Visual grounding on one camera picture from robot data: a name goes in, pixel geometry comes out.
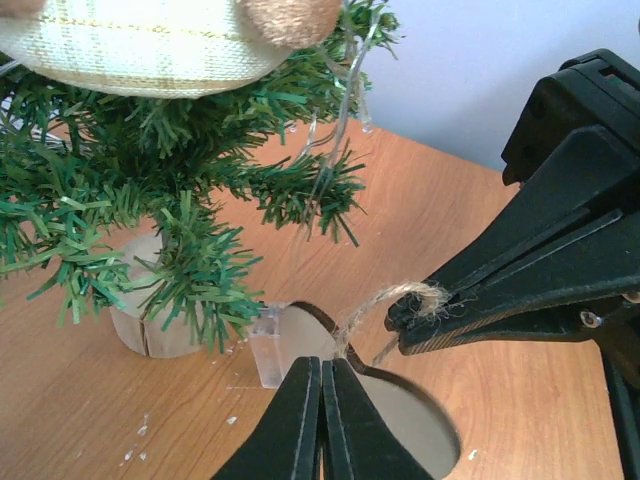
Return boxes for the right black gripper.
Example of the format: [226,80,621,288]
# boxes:
[384,47,640,480]

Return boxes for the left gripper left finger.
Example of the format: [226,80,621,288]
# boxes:
[212,357,321,480]

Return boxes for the snowman ornament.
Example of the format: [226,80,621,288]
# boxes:
[1,0,343,99]

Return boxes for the beige wooden heart ornament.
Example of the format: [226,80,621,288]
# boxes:
[279,282,461,479]

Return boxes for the small green christmas tree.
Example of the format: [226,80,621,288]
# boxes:
[0,0,404,360]

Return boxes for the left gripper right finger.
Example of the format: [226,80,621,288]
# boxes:
[322,360,431,480]

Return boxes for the clear plastic battery box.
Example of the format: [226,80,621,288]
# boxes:
[249,303,287,389]

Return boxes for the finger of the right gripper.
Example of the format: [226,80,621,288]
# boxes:
[399,291,639,356]

